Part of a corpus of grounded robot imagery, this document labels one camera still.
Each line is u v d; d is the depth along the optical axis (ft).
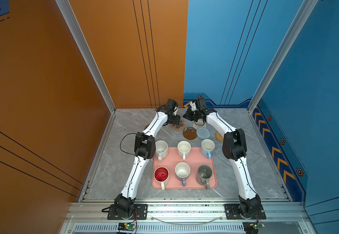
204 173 2.68
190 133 3.46
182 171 2.85
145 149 2.24
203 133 3.43
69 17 2.38
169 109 2.67
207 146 3.02
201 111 2.69
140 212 2.39
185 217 2.41
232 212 2.38
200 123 2.99
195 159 3.00
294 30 2.54
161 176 2.72
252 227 2.31
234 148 2.08
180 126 3.57
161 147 3.02
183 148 3.07
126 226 2.32
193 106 2.98
